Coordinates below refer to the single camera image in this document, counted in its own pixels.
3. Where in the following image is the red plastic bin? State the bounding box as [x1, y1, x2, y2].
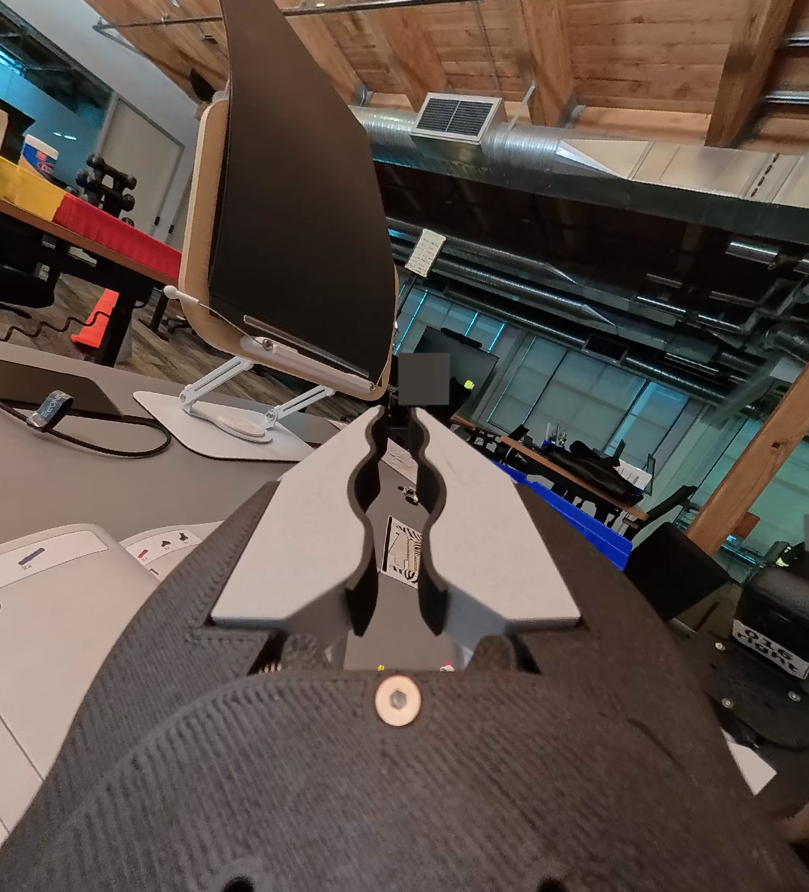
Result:
[52, 194, 184, 277]

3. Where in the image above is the dumbbell rack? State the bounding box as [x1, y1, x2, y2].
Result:
[76, 155, 139, 225]

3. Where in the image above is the large black monitor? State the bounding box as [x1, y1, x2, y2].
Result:
[404, 326, 500, 419]

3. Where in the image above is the zebra striped sticker sheet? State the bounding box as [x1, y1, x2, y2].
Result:
[379, 514, 425, 584]

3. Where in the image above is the wooden post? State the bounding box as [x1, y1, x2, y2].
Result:
[686, 307, 809, 555]

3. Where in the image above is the metal ventilation duct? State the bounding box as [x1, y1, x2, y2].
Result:
[349, 105, 809, 248]

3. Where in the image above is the lego instruction booklet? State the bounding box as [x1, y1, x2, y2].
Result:
[0, 523, 228, 892]

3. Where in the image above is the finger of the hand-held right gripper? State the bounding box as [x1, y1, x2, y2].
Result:
[724, 741, 779, 797]

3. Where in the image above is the person's right hand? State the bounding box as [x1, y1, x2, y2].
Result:
[772, 800, 809, 863]

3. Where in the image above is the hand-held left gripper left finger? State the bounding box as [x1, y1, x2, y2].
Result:
[208, 405, 386, 671]

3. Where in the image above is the black bag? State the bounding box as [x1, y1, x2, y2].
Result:
[542, 445, 648, 508]

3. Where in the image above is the yellow plastic bin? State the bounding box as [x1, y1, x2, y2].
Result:
[0, 134, 65, 223]

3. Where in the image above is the hanging paper note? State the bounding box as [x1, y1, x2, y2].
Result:
[404, 228, 447, 279]

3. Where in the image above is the orange cone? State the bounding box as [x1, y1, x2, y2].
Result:
[70, 288, 121, 349]

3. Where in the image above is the white tub blue label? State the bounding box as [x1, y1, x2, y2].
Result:
[20, 134, 61, 177]

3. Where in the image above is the grey cable strap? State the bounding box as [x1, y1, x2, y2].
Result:
[27, 391, 73, 431]

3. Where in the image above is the tablet in tan case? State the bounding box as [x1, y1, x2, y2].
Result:
[179, 0, 400, 407]

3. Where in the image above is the black cable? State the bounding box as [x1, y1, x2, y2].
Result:
[0, 397, 173, 461]

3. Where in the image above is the white vent grille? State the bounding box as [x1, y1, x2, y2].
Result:
[413, 92, 504, 145]

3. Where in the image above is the blue plastic bin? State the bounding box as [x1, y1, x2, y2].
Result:
[488, 456, 633, 574]

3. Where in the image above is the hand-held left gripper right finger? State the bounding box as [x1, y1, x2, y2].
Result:
[411, 408, 582, 671]

